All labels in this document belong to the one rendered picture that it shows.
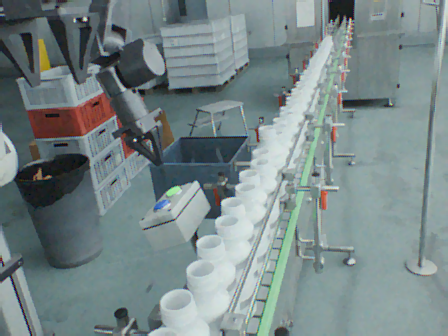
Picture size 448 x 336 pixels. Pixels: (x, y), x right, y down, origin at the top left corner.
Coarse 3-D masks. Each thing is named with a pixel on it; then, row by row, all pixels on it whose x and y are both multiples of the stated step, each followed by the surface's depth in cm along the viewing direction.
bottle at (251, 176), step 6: (240, 174) 76; (246, 174) 78; (252, 174) 78; (240, 180) 76; (246, 180) 75; (252, 180) 75; (258, 180) 76; (258, 186) 76; (258, 192) 76; (264, 192) 77; (258, 198) 76; (264, 198) 76; (264, 204) 76; (270, 240) 81
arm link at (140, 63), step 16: (96, 32) 75; (96, 48) 75; (128, 48) 74; (144, 48) 72; (96, 64) 78; (128, 64) 73; (144, 64) 71; (160, 64) 75; (128, 80) 74; (144, 80) 74
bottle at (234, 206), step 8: (224, 200) 67; (232, 200) 67; (240, 200) 67; (224, 208) 65; (232, 208) 64; (240, 208) 65; (240, 216) 65; (240, 224) 66; (248, 224) 67; (248, 232) 66; (248, 240) 66; (256, 264) 69; (256, 272) 69; (256, 280) 70
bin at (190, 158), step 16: (176, 144) 174; (192, 144) 177; (208, 144) 175; (224, 144) 173; (240, 144) 171; (256, 144) 163; (176, 160) 174; (192, 160) 180; (208, 160) 178; (224, 160) 176; (240, 160) 155; (160, 176) 152; (176, 176) 150; (192, 176) 148; (208, 176) 146; (160, 192) 155; (208, 192) 149
